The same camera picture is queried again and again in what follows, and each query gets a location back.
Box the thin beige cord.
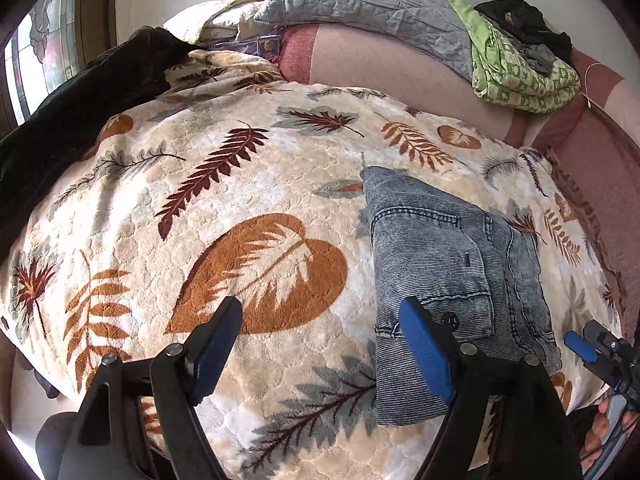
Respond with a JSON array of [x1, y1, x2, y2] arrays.
[[579, 62, 604, 109]]

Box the cream pillow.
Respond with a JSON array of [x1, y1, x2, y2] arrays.
[[164, 0, 272, 45]]

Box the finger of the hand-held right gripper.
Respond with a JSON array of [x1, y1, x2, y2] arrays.
[[564, 331, 621, 392], [582, 319, 626, 358]]

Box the dark cloth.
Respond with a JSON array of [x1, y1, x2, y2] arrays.
[[0, 27, 202, 261]]

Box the green patterned folded cloth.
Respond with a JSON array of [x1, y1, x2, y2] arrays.
[[446, 0, 582, 114]]

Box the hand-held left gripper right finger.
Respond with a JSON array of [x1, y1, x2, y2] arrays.
[[398, 296, 583, 480]]

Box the grey quilted blanket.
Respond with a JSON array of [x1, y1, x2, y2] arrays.
[[254, 0, 507, 82]]

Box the person's right hand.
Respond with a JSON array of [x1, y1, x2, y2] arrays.
[[585, 400, 616, 463]]

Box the pink bed sheet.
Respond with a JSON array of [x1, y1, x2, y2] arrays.
[[277, 22, 640, 341]]

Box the purple patterned cloth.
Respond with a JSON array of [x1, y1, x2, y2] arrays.
[[207, 34, 284, 64]]

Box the light blue denim pants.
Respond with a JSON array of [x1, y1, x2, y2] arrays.
[[360, 166, 563, 426]]

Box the stained glass window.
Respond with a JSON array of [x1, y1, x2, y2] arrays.
[[5, 0, 85, 127]]

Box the black garment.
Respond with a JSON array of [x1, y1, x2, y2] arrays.
[[473, 0, 574, 76]]

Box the cream leaf-print blanket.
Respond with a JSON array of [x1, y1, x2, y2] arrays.
[[0, 50, 626, 480]]

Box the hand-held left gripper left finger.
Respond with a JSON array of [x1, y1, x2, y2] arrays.
[[57, 296, 243, 480]]

